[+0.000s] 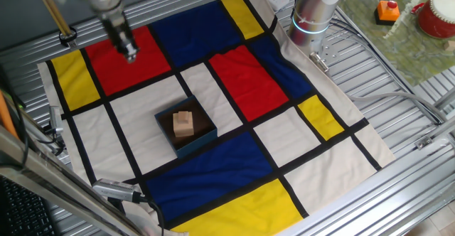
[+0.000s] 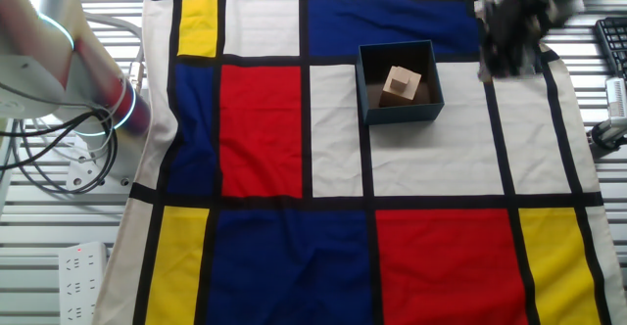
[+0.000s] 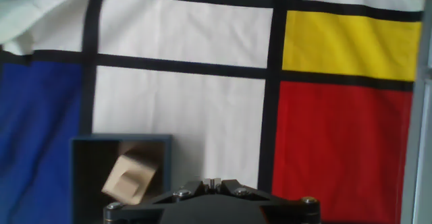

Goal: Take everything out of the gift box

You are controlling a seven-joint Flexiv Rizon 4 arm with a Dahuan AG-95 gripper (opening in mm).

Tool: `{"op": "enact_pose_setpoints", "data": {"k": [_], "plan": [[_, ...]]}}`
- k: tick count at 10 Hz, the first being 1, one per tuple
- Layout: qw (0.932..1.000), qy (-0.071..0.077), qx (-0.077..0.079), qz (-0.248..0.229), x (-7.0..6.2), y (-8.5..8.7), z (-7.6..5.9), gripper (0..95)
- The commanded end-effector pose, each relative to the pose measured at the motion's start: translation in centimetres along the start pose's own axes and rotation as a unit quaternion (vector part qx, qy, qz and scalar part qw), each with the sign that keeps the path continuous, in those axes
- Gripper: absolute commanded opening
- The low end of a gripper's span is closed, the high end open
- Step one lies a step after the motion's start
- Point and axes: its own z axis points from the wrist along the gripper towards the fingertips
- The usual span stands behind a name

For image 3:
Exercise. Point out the blue square gift box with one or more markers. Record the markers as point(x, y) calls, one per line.
point(87, 176)

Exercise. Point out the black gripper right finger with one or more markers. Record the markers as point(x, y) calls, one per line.
point(293, 212)

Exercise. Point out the large wooden cube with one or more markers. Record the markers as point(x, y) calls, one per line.
point(116, 187)

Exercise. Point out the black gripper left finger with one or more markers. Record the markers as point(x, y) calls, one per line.
point(135, 212)

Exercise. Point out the Mondrian colour block cloth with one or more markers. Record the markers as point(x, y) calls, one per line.
point(185, 109)

